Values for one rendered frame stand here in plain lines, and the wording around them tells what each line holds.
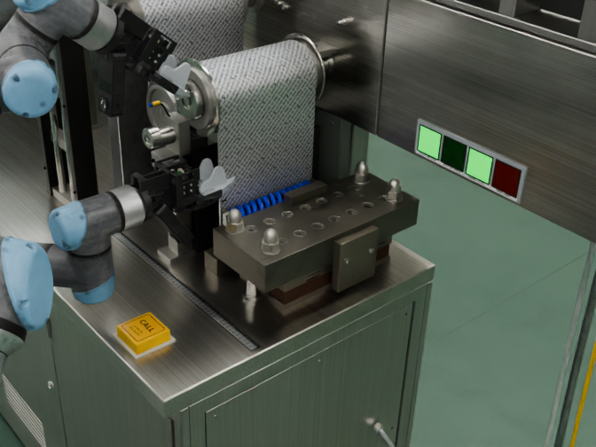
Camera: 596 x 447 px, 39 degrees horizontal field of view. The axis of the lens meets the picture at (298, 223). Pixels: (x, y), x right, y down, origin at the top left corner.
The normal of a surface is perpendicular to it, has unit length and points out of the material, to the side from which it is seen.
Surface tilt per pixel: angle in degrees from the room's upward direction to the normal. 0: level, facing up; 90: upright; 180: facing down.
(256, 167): 90
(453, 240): 0
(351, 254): 90
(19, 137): 0
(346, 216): 0
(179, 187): 90
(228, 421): 90
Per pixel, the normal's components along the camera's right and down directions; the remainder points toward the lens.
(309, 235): 0.04, -0.86
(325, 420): 0.64, 0.42
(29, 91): 0.37, 0.49
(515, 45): -0.77, 0.31
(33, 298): 1.00, -0.02
